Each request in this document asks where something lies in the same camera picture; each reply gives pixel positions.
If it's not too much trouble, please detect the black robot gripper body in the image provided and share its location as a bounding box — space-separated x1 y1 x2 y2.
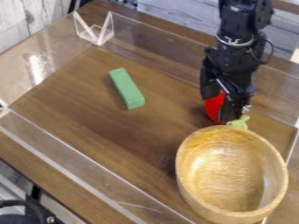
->
200 34 266 96

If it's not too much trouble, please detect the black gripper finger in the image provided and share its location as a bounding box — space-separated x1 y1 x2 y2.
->
218 94 251 123
200 68 220 100

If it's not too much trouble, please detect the red plush strawberry toy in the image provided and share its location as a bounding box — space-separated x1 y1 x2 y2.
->
203 92 251 130

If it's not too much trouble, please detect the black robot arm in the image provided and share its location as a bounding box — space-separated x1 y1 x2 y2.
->
200 0 274 124

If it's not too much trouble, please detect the green rectangular block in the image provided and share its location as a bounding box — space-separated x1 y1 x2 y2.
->
108 67 146 109

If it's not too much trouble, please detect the wooden bowl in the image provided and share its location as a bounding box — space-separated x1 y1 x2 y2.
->
175 125 288 224

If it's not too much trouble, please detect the clear acrylic tray wall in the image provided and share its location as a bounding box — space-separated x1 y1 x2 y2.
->
0 8 299 224

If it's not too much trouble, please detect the clear acrylic corner bracket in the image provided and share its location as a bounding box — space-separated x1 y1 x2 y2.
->
72 11 115 46

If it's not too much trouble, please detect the black cable and mount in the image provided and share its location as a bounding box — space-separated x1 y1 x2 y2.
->
0 197 67 224

